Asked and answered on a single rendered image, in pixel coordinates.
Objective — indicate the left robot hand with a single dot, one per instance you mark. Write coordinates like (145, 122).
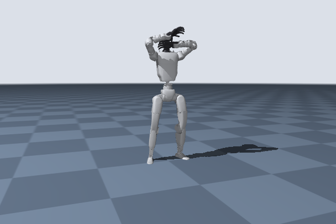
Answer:
(167, 44)

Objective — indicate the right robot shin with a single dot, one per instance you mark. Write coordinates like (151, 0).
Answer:
(152, 142)

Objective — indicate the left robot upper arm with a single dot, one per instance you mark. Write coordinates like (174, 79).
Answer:
(182, 54)

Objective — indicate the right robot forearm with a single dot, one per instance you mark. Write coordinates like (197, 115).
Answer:
(160, 37)

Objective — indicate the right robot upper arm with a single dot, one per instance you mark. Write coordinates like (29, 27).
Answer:
(152, 53)

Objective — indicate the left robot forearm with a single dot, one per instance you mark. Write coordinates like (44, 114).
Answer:
(182, 44)

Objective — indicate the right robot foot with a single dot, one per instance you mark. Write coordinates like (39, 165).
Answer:
(150, 160)

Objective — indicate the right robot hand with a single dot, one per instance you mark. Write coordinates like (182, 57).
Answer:
(175, 32)

